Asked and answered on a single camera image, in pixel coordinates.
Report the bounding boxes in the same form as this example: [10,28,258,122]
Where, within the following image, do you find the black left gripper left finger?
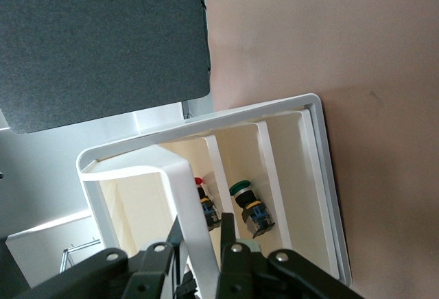
[126,215,181,299]

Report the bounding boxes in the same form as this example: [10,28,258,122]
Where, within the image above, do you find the white drawer cabinet shell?
[75,93,353,286]

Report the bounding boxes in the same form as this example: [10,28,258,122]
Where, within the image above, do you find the dark grey felt panel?
[0,0,211,134]

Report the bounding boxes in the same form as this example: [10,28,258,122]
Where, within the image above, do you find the red push button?
[193,176,221,232]

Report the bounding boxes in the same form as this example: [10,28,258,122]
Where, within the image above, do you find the green push button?
[228,179,276,239]

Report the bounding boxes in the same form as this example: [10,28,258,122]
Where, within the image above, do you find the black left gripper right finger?
[215,212,263,299]

